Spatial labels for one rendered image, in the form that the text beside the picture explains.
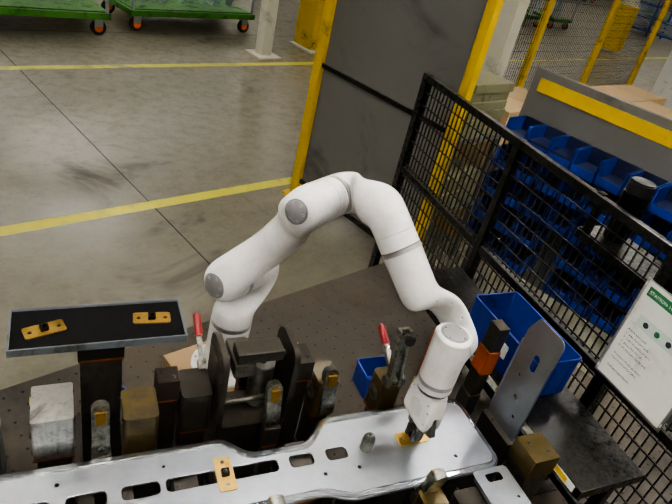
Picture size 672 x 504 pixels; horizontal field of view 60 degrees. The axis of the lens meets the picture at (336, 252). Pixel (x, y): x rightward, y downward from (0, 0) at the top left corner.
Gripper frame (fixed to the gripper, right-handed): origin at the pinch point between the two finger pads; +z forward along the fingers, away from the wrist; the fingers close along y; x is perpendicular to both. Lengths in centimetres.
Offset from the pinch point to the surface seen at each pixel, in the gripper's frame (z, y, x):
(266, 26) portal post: 64, -681, 162
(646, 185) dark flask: -58, -20, 63
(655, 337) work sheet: -31, 8, 54
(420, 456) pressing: 3.0, 5.3, -0.3
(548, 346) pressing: -26.8, 2.9, 26.5
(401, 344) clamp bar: -14.2, -15.5, -0.2
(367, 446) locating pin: 0.7, 1.4, -13.5
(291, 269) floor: 103, -207, 52
